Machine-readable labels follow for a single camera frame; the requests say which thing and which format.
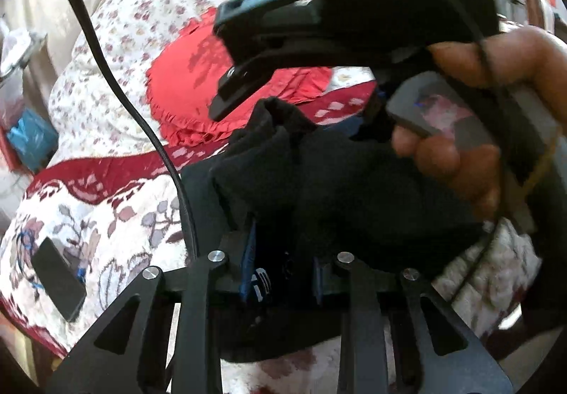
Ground red plastic object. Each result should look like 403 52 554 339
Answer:
0 124 32 176

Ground white floral quilt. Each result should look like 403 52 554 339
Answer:
46 0 453 164

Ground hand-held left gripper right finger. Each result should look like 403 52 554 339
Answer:
310 251 515 394

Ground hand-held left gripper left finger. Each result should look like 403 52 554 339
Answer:
46 223 262 394

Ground red heart-shaped frilled pillow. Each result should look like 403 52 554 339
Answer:
146 6 334 149

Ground blue plastic bag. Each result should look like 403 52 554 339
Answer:
6 108 59 174

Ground red and white floral blanket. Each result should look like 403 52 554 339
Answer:
0 79 546 394

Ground thin blue cord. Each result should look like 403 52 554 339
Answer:
15 229 86 291

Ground black cable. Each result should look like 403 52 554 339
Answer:
22 0 200 263

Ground black smartphone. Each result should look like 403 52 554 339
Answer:
30 237 88 323

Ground clear plastic bag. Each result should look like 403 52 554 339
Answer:
0 17 47 81

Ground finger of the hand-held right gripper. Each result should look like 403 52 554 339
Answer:
350 86 399 143
208 58 286 122

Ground person's right hand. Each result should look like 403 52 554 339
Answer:
392 27 567 220

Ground black pants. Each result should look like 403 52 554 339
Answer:
181 96 493 364

